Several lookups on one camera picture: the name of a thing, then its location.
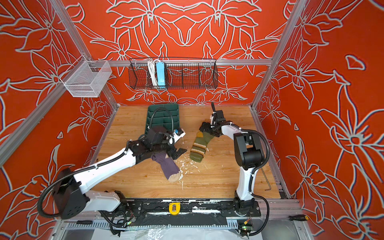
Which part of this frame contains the purple sock beige toe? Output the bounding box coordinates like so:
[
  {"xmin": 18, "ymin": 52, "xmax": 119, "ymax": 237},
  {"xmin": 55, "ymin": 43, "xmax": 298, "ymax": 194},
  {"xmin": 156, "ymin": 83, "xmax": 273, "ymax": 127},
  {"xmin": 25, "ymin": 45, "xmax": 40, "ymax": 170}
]
[{"xmin": 151, "ymin": 152, "xmax": 181, "ymax": 183}]

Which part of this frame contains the green striped sock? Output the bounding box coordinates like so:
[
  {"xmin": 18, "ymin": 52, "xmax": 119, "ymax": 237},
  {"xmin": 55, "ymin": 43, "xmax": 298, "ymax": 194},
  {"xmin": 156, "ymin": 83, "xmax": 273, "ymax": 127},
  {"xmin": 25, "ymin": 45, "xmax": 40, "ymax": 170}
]
[{"xmin": 190, "ymin": 122, "xmax": 215, "ymax": 163}]

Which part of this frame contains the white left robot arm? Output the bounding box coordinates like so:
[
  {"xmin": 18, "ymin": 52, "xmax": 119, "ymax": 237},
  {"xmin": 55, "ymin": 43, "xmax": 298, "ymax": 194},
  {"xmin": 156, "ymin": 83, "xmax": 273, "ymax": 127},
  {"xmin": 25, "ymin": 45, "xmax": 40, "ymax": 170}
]
[{"xmin": 37, "ymin": 126, "xmax": 186, "ymax": 220}]

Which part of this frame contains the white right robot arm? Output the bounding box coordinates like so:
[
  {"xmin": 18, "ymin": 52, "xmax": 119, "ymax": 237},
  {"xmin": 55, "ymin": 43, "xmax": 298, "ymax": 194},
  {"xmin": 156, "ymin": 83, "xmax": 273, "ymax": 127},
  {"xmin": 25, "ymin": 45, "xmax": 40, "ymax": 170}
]
[{"xmin": 200, "ymin": 103, "xmax": 271, "ymax": 216}]

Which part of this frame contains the green plastic divider tray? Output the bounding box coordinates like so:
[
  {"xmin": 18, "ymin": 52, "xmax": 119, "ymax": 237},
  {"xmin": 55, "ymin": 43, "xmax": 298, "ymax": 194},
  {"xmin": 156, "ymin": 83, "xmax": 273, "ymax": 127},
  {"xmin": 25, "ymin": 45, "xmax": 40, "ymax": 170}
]
[{"xmin": 145, "ymin": 104, "xmax": 180, "ymax": 134}]

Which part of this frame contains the light blue box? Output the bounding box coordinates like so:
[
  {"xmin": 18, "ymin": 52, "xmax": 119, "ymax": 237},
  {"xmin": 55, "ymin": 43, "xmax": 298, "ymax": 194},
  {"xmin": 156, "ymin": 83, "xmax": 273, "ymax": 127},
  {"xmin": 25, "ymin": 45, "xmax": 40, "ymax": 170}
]
[{"xmin": 156, "ymin": 62, "xmax": 166, "ymax": 88}]

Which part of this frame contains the metal hex key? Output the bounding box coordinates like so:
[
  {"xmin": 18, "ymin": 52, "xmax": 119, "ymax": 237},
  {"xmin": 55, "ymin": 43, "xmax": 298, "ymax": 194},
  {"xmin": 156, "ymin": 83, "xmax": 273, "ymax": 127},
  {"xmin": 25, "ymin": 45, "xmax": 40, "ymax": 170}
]
[{"xmin": 261, "ymin": 168, "xmax": 272, "ymax": 191}]

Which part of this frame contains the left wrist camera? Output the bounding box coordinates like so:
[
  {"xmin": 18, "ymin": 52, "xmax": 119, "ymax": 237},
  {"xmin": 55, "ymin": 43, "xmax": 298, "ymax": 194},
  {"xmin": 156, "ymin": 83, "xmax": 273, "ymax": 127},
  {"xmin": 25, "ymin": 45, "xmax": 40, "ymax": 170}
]
[{"xmin": 172, "ymin": 128, "xmax": 186, "ymax": 142}]

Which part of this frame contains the black wire wall basket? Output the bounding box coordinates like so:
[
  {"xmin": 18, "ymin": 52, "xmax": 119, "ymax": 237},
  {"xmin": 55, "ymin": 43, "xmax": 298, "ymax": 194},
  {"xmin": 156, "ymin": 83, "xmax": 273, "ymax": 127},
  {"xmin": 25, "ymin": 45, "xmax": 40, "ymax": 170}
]
[{"xmin": 128, "ymin": 58, "xmax": 219, "ymax": 90}]

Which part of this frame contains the white cable bundle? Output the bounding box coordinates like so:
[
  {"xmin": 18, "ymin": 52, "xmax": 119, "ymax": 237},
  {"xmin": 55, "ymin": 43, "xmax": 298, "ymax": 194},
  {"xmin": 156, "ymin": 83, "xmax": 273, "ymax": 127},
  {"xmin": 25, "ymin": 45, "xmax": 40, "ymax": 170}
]
[{"xmin": 147, "ymin": 59, "xmax": 159, "ymax": 88}]

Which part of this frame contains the clear plastic wall bin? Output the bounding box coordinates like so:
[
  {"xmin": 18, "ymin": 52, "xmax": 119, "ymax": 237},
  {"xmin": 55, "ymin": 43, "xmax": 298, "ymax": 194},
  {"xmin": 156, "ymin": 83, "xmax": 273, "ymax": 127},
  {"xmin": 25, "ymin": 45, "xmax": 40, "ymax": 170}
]
[{"xmin": 61, "ymin": 61, "xmax": 112, "ymax": 98}]

